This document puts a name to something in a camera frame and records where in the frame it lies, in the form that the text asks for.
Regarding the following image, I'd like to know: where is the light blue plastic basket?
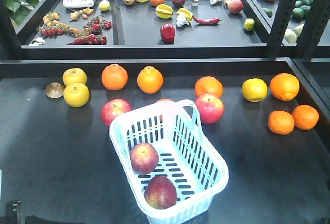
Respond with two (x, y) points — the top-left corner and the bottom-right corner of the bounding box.
(109, 99), (229, 223)

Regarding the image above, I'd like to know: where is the small orange tangerine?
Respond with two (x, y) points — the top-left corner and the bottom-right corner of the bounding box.
(156, 98), (173, 103)

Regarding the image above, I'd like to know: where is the bumpy orange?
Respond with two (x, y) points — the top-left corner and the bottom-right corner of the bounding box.
(101, 63), (128, 91)
(137, 66), (164, 94)

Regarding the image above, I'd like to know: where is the orange centre back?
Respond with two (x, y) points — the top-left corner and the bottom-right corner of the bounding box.
(195, 76), (223, 98)

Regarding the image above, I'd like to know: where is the pink red apple right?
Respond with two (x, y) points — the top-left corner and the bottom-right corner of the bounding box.
(195, 93), (224, 125)

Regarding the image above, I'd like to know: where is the pink red apple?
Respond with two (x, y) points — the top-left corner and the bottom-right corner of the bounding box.
(195, 93), (224, 125)
(101, 98), (133, 127)

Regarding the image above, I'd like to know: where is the pink red apple left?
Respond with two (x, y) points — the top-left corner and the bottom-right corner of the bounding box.
(101, 98), (133, 127)

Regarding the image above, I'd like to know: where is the bumpy orange left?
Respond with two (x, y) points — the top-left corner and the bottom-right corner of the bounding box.
(101, 63), (128, 91)

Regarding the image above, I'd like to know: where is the red bell pepper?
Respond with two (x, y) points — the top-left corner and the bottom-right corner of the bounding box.
(160, 24), (175, 43)

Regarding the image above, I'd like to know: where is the white garlic bulb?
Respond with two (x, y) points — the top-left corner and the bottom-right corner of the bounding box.
(176, 14), (190, 27)

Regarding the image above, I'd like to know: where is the yellow pear front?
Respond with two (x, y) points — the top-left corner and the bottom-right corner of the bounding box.
(63, 82), (90, 108)

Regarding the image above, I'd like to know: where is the yellow pear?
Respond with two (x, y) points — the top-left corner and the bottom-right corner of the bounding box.
(62, 68), (87, 86)
(63, 82), (90, 108)

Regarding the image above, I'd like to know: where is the yellow orange fruit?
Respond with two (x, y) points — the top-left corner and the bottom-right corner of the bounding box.
(241, 78), (268, 102)

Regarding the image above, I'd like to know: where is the red chili pepper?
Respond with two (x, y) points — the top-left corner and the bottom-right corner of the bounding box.
(192, 15), (222, 25)

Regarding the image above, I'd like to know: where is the yellow pear back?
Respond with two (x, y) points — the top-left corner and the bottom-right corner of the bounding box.
(62, 68), (87, 86)

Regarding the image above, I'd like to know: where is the black wooden produce stand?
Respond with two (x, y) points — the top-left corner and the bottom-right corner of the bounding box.
(1, 0), (329, 223)

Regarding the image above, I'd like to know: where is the brown kiwi half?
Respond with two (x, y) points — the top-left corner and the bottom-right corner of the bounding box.
(45, 82), (65, 98)

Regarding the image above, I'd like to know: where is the small orange right pair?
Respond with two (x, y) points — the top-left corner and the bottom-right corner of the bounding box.
(268, 110), (295, 135)

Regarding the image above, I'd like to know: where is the orange with navel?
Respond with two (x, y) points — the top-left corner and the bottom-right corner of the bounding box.
(270, 73), (300, 101)

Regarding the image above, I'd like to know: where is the small orange far right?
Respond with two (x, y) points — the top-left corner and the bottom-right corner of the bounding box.
(292, 105), (319, 130)

